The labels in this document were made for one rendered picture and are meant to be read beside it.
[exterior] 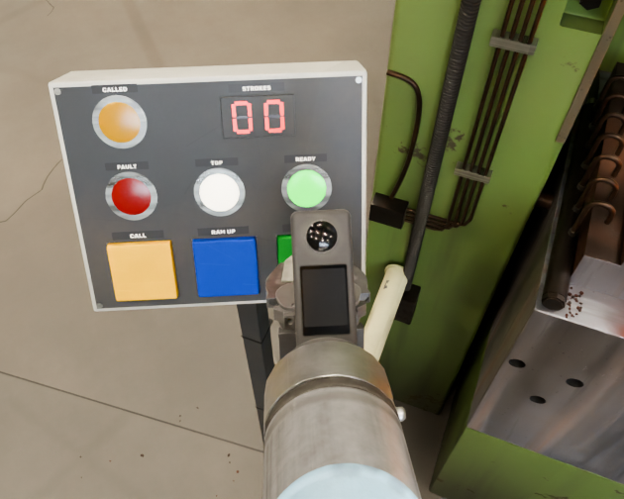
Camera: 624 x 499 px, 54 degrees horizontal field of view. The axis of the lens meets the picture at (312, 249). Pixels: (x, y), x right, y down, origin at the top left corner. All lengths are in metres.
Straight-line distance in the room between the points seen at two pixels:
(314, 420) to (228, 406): 1.40
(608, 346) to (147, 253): 0.61
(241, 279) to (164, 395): 1.08
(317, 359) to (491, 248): 0.73
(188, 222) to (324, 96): 0.21
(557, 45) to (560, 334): 0.38
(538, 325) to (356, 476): 0.60
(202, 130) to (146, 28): 2.26
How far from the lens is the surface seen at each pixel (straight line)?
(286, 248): 0.73
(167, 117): 0.70
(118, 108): 0.71
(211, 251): 0.74
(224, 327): 1.87
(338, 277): 0.46
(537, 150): 0.93
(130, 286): 0.78
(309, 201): 0.72
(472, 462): 1.42
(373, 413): 0.38
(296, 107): 0.69
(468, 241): 1.10
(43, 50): 2.96
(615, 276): 0.89
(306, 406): 0.38
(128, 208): 0.74
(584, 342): 0.92
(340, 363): 0.41
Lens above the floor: 1.63
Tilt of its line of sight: 54 degrees down
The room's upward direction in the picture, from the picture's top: straight up
